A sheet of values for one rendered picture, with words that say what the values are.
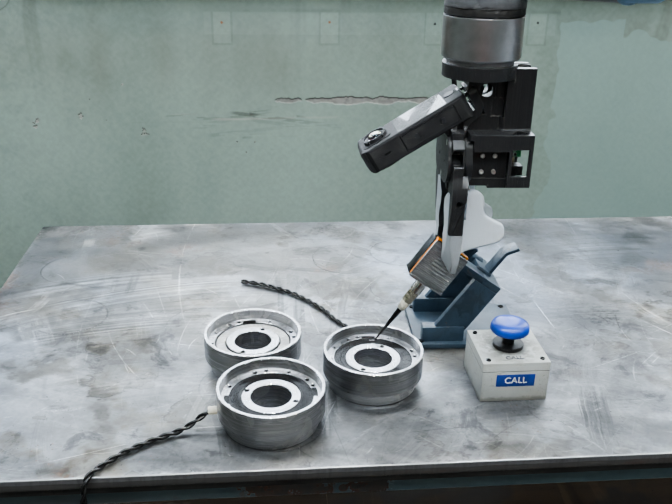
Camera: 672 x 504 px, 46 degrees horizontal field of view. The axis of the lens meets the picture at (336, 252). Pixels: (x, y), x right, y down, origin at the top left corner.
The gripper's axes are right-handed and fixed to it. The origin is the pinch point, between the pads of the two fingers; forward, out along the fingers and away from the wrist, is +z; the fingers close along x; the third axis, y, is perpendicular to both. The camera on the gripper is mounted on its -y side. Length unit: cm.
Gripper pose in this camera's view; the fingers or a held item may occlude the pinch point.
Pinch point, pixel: (443, 255)
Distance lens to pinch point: 82.8
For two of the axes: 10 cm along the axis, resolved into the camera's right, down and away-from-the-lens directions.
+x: -0.4, -4.0, 9.1
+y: 10.0, 0.0, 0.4
